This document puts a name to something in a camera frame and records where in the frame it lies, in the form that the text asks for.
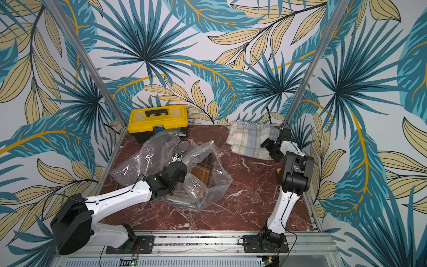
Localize beige plaid blanket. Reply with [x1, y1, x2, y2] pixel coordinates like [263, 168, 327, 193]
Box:
[227, 121, 279, 160]

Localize aluminium front rail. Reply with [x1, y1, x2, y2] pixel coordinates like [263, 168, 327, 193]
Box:
[51, 231, 344, 267]

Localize left aluminium frame post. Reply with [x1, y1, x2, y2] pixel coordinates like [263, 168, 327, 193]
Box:
[45, 0, 127, 129]

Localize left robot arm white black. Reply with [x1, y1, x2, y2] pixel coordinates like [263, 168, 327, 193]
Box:
[50, 161, 187, 255]

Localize yellow black toolbox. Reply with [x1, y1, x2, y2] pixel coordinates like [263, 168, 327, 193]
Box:
[127, 105, 189, 144]

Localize clear plastic vacuum bag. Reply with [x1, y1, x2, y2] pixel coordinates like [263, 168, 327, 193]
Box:
[110, 130, 233, 212]

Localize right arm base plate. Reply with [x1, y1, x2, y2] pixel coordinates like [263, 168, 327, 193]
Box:
[243, 233, 289, 253]

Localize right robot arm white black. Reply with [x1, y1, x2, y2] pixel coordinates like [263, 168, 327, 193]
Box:
[256, 129, 315, 249]

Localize right aluminium frame post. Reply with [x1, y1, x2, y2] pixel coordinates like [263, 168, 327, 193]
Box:
[280, 0, 350, 129]

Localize aluminium frame post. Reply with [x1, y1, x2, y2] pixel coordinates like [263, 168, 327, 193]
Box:
[45, 0, 127, 129]
[280, 0, 350, 129]

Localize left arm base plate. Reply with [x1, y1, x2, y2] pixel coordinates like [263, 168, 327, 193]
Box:
[106, 235, 155, 254]

